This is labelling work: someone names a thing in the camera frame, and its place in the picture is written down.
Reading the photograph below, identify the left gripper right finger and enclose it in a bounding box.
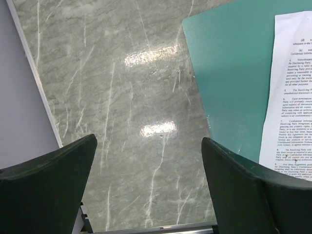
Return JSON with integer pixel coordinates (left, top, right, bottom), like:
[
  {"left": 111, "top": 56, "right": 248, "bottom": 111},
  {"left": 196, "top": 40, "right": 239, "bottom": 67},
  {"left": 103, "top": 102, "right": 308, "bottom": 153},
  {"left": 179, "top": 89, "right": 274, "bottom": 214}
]
[{"left": 201, "top": 137, "right": 312, "bottom": 234}]

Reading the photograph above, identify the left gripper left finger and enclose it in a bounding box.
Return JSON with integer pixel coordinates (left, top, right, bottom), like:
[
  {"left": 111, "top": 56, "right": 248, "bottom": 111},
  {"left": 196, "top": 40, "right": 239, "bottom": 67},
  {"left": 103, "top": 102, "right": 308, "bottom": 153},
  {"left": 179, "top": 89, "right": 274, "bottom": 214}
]
[{"left": 0, "top": 134, "right": 98, "bottom": 234}]

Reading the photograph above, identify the printed paper sheet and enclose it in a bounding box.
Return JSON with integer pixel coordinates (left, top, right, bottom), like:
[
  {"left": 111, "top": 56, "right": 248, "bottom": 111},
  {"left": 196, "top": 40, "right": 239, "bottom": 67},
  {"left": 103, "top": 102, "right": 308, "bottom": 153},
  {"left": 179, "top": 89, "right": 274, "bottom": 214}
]
[{"left": 259, "top": 11, "right": 312, "bottom": 181}]

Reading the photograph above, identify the teal file folder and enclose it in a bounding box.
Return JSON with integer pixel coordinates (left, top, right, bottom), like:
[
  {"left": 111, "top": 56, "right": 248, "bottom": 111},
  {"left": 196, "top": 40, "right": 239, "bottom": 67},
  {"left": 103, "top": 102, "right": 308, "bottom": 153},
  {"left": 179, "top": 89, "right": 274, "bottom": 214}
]
[{"left": 182, "top": 0, "right": 312, "bottom": 162}]

